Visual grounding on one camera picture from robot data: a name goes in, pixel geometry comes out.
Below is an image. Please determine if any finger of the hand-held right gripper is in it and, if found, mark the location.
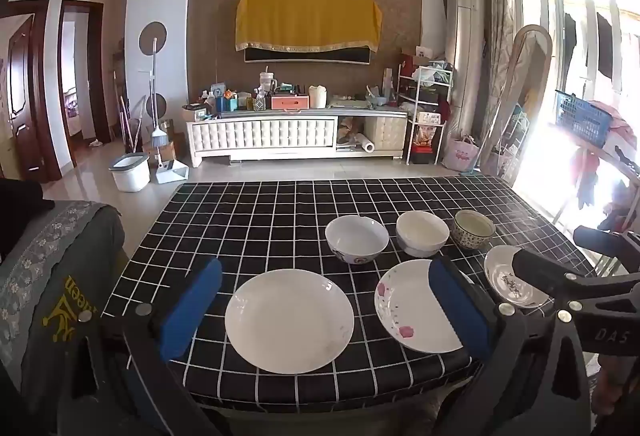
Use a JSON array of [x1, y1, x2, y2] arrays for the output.
[[511, 248, 640, 313], [572, 225, 640, 263]]

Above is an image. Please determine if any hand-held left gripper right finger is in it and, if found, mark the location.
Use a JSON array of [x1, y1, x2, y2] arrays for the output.
[[428, 257, 593, 436]]

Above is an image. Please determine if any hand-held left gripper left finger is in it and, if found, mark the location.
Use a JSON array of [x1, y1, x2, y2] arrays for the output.
[[60, 257, 224, 436]]

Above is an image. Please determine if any small white patterned plate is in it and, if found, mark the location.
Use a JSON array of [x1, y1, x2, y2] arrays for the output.
[[484, 245, 551, 308]]

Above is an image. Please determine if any white plate with pink flowers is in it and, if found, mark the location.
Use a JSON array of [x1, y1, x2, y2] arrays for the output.
[[374, 259, 473, 354]]

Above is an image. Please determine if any flower patterned bowl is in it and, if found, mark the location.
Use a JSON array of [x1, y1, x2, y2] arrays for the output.
[[453, 209, 496, 250]]

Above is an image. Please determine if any plain cream bowl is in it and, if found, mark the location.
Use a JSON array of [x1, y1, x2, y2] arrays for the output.
[[396, 211, 450, 259]]

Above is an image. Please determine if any large plain white plate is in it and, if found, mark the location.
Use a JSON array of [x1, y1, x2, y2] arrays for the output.
[[225, 269, 355, 375]]

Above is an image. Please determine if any white bowl with red print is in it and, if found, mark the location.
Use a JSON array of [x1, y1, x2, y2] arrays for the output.
[[325, 215, 390, 265]]

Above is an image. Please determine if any blue plastic basket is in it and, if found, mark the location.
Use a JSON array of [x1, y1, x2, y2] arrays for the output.
[[554, 90, 614, 149]]

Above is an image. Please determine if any black checkered tablecloth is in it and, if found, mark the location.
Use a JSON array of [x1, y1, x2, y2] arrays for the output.
[[100, 176, 601, 422]]

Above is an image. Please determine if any white dustpan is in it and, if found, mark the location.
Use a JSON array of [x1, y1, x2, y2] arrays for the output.
[[155, 159, 190, 185]]

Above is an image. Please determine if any white mop bucket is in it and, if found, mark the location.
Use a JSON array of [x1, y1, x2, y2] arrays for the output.
[[109, 154, 151, 193]]

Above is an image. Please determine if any pink bag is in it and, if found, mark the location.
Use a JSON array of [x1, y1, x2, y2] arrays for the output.
[[442, 136, 480, 173]]

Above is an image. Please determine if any grey patterned chair cushion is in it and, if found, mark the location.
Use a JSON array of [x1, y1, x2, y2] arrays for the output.
[[0, 200, 127, 399]]

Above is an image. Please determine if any standing oval mirror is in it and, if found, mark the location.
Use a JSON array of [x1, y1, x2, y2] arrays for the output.
[[479, 24, 554, 177]]

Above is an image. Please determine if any white tv cabinet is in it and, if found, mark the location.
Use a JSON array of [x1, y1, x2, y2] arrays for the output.
[[186, 108, 408, 168]]

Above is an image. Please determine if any white metal storage rack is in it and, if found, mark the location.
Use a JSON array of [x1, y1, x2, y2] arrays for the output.
[[397, 64, 454, 166]]

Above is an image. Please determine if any black cloth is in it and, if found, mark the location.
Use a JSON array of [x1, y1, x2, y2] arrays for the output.
[[0, 178, 57, 263]]

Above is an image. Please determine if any silver standing air conditioner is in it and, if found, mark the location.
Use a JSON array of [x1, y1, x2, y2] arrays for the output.
[[445, 0, 486, 147]]

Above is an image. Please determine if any glass balcony door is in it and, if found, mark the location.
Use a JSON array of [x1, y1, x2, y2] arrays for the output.
[[510, 0, 640, 127]]

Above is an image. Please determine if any pink storage box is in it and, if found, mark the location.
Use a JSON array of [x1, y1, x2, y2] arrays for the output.
[[271, 94, 310, 111]]

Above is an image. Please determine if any patterned curtain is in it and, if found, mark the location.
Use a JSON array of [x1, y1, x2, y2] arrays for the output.
[[477, 0, 517, 137]]

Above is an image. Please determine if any dark wooden door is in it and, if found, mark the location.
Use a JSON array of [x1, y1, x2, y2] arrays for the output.
[[0, 13, 52, 181]]

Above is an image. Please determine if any black television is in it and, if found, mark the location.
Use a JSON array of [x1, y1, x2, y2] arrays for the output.
[[244, 43, 373, 65]]

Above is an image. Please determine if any yellow cloth cover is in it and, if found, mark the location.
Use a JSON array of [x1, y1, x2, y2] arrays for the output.
[[235, 0, 383, 52]]

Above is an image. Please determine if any broom with long handle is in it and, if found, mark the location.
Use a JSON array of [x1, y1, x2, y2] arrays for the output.
[[148, 37, 171, 149]]

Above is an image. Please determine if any round brown wall decor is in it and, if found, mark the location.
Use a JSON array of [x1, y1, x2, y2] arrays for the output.
[[145, 92, 169, 123], [138, 21, 167, 55]]

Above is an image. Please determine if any dark wooden door frame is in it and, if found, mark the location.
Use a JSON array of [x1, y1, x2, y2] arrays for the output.
[[56, 0, 112, 167]]

